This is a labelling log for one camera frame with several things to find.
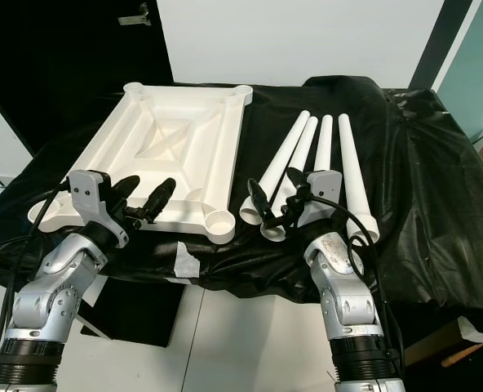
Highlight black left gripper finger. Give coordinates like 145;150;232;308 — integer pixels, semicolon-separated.
148;179;177;223
111;175;141;205

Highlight white tape patch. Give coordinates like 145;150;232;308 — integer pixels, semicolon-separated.
172;242;202;280

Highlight black box under table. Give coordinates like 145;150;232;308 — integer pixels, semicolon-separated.
78;278;177;349

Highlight black plastic cover sheet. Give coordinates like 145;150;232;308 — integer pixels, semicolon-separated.
0;75;483;307

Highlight black door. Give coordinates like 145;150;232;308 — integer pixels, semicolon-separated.
0;0;175;156

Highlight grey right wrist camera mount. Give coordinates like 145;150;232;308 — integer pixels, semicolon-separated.
304;171;336;231

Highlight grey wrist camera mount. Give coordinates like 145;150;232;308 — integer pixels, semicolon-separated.
68;169;130;248
304;171;336;231

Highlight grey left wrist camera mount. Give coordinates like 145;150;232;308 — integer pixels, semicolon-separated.
68;169;130;248

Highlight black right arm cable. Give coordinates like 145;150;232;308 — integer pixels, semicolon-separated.
307;189;410;381

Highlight silver door handle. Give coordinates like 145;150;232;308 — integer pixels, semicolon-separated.
119;2;154;27

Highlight black wall post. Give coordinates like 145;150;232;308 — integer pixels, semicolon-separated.
409;0;479;91

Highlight teal glass wall panel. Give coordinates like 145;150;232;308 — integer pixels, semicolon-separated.
436;0;483;140

